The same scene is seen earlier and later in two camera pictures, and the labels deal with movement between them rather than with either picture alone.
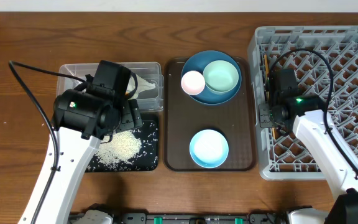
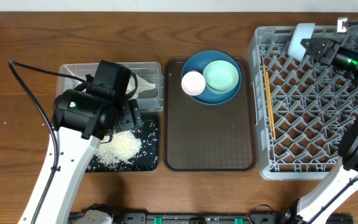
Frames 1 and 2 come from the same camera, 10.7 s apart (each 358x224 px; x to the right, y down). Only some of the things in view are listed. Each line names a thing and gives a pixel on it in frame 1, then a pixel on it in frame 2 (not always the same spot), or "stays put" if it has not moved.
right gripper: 266,121 → 327,58
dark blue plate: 197,61 stays put
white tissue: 143,84 stays put
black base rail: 127,218 stays put
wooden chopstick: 266,65 → 271,105
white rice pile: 123,145 stays put
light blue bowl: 209,148 → 302,30
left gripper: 130,116 stays put
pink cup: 192,83 stays put
